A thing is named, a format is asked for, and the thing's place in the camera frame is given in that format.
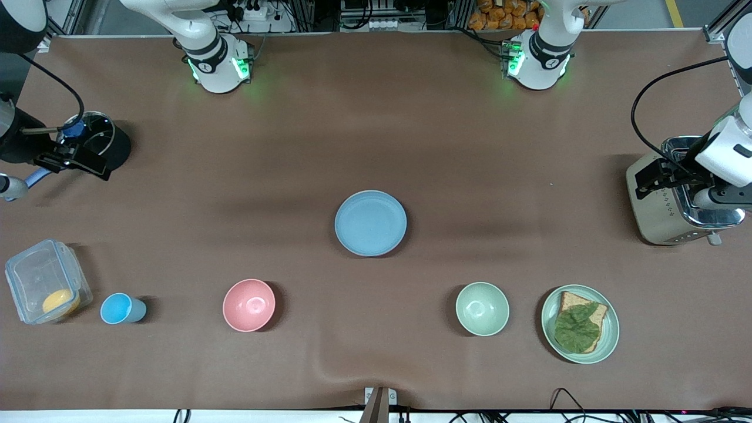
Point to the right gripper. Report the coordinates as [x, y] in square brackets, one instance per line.
[22, 148]

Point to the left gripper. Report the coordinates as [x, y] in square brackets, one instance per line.
[685, 161]

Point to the blue plate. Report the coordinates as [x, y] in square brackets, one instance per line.
[370, 223]

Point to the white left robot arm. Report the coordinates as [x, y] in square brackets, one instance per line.
[540, 59]

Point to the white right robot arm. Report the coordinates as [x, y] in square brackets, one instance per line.
[211, 59]

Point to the glass lid with blue knob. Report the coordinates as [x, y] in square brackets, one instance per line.
[97, 132]

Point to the beige chrome toaster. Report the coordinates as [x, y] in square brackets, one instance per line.
[658, 217]

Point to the clear plastic food container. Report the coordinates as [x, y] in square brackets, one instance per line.
[35, 276]

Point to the yellow oval food item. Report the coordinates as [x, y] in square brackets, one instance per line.
[59, 301]

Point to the blue cup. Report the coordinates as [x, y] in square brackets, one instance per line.
[117, 308]

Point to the bread slice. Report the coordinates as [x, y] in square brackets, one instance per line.
[570, 301]

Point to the pale green plate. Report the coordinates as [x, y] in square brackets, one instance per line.
[611, 329]

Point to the green lettuce leaf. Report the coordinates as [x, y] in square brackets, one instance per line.
[576, 332]

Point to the pink bowl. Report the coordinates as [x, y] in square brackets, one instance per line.
[248, 305]

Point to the brown table cover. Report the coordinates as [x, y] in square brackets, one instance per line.
[440, 147]

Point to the pale green bowl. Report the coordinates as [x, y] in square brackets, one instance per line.
[482, 308]

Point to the crate of orange packets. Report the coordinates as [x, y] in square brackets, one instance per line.
[505, 14]

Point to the white power strip with plugs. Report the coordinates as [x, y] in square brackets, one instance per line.
[255, 13]

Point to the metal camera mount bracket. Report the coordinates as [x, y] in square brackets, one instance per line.
[379, 405]

